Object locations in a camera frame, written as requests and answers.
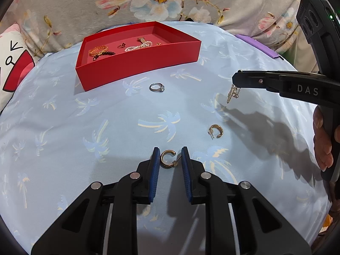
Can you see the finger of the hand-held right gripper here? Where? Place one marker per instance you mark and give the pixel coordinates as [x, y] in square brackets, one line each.
[249, 81]

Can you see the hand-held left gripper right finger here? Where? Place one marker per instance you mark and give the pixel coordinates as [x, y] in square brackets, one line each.
[186, 180]

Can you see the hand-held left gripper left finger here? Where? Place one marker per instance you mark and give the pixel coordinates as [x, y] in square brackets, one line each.
[154, 180]

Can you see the gold hoop earring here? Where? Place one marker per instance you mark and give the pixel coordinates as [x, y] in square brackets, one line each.
[221, 130]
[168, 151]

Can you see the red jewelry box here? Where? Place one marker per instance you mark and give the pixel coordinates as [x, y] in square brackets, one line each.
[138, 66]

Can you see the person's right hand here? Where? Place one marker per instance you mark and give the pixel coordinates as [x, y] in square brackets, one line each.
[322, 146]

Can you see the purple flat object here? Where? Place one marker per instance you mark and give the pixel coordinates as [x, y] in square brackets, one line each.
[255, 43]

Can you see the blue palm print sheet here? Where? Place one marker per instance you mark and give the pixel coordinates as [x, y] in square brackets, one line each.
[79, 127]

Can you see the cat face pillow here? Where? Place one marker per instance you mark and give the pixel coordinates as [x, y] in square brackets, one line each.
[10, 71]

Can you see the grey floral blanket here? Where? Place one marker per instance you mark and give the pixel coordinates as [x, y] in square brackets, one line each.
[79, 5]

